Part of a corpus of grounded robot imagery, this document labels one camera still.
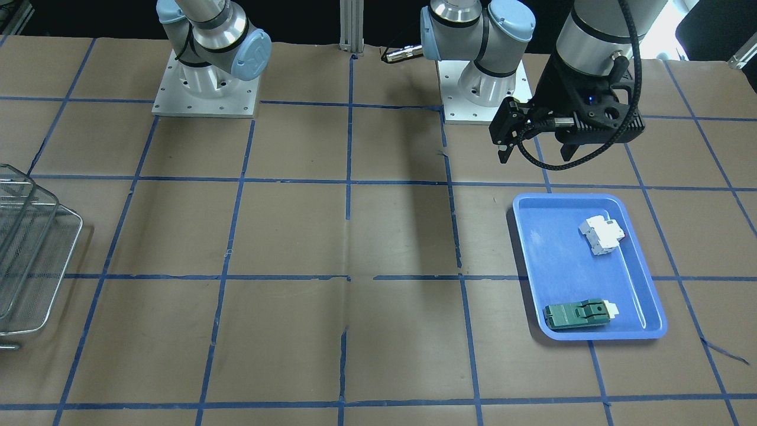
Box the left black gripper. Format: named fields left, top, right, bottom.
left=489, top=52, right=634, bottom=164

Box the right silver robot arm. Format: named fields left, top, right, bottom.
left=155, top=1, right=272, bottom=99

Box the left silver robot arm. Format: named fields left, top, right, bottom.
left=420, top=1, right=665, bottom=172

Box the white circuit breaker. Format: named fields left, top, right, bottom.
left=578, top=215, right=627, bottom=256

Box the blue plastic tray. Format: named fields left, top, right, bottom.
left=513, top=192, right=668, bottom=341

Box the green terminal block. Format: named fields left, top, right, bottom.
left=542, top=299, right=619, bottom=331

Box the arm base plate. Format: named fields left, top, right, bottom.
left=437, top=60, right=532, bottom=125
left=151, top=51, right=262, bottom=119

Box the aluminium frame post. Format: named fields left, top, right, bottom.
left=339, top=0, right=364, bottom=56

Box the wire mesh shelf rack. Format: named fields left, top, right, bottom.
left=1, top=163, right=83, bottom=338

